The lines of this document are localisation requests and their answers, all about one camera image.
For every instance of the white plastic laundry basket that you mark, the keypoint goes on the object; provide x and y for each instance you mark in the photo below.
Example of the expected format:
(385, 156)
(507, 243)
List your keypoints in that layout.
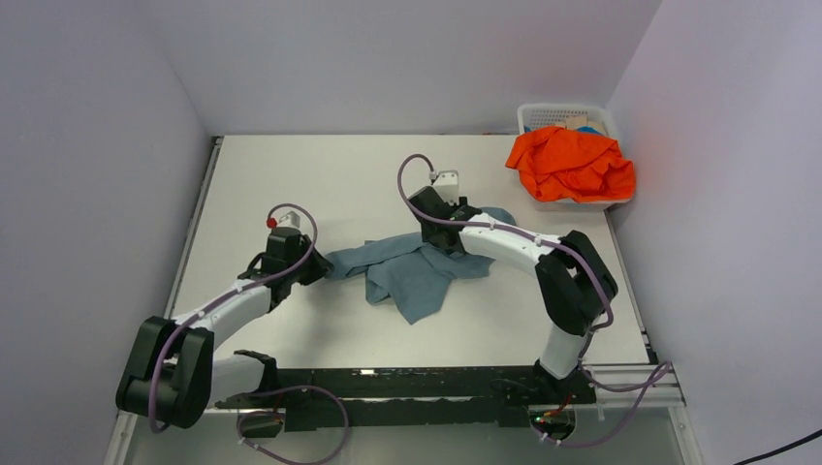
(539, 115)

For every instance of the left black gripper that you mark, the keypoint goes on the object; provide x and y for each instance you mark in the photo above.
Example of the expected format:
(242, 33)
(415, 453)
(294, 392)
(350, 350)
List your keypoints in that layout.
(321, 267)

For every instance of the tan item in basket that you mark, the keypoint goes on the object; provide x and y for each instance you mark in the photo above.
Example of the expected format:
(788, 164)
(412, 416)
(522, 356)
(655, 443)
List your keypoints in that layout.
(576, 121)

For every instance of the grey-blue t shirt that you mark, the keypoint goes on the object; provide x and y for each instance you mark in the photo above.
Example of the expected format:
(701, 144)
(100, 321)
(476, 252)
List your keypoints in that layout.
(415, 275)

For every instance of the blue garment in basket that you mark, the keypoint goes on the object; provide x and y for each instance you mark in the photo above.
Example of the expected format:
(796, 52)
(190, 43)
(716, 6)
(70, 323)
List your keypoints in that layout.
(590, 130)

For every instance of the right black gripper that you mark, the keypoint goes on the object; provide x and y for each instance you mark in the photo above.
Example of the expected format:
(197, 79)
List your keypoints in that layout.
(462, 201)

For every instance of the orange t shirt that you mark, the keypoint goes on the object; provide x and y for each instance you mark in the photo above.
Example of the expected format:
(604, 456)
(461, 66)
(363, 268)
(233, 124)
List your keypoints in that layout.
(555, 164)

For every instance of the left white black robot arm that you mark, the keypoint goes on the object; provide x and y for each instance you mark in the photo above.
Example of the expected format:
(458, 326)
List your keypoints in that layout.
(171, 375)

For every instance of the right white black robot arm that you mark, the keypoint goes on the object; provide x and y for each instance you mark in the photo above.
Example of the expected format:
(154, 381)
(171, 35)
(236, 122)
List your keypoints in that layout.
(575, 284)

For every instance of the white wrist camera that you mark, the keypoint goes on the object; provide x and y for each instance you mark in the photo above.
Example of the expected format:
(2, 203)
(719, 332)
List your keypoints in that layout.
(290, 220)
(446, 184)

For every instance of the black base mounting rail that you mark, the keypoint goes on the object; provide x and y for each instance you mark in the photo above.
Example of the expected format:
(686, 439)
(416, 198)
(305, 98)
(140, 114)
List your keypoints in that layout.
(507, 396)

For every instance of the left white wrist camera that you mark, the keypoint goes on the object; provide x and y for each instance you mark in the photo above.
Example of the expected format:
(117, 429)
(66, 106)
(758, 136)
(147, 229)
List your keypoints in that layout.
(290, 220)

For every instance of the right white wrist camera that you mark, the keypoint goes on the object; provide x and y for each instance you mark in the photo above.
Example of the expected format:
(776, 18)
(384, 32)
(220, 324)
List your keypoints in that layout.
(446, 184)

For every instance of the aluminium frame rail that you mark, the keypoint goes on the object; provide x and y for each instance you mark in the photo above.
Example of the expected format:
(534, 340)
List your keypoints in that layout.
(617, 380)

